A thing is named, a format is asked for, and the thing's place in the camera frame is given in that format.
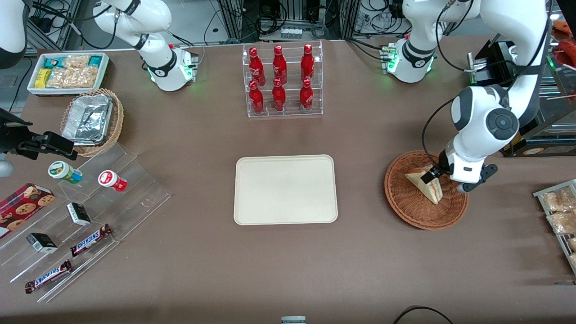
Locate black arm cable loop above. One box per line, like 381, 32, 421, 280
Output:
422, 97, 457, 169

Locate red orange packaged item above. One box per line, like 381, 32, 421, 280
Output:
557, 40, 576, 64

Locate red-lidded small jar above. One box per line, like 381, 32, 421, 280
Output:
98, 170, 128, 193

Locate green sunflower-label jar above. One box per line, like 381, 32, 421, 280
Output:
48, 161, 83, 185

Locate cream rectangular plastic tray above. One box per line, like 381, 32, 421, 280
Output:
233, 154, 339, 225

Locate triangular sandwich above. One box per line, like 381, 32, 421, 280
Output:
405, 164, 444, 205

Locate clear acrylic stepped display stand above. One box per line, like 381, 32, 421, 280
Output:
0, 142, 171, 303

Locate black metal shelf frame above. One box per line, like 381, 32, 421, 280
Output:
467, 40, 576, 158

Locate small dark green box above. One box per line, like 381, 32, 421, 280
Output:
26, 233, 58, 253
67, 202, 92, 226

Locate Snickers chocolate bar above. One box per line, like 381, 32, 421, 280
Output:
70, 224, 113, 257
25, 260, 73, 294

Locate brown round wicker basket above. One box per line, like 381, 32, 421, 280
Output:
384, 150, 469, 231

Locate metal wire tray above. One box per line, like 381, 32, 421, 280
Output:
533, 179, 576, 276

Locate silver foil packets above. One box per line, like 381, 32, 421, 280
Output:
62, 94, 114, 147

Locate red tartan cookie box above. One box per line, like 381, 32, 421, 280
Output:
0, 182, 55, 239

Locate white plastic snack bin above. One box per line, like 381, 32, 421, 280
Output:
27, 52, 111, 97

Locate clear bag of crackers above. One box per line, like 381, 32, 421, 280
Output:
63, 54, 90, 69
46, 67, 100, 89

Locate black cable on table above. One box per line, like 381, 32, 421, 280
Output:
393, 306, 455, 324

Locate red cola bottle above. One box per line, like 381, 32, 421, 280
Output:
301, 44, 315, 84
248, 46, 266, 86
249, 80, 265, 114
272, 78, 287, 112
272, 45, 288, 85
299, 78, 314, 111

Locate clear acrylic bottle rack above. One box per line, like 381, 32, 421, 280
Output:
242, 40, 324, 119

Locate light wicker basket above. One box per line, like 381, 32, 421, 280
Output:
60, 88, 125, 158

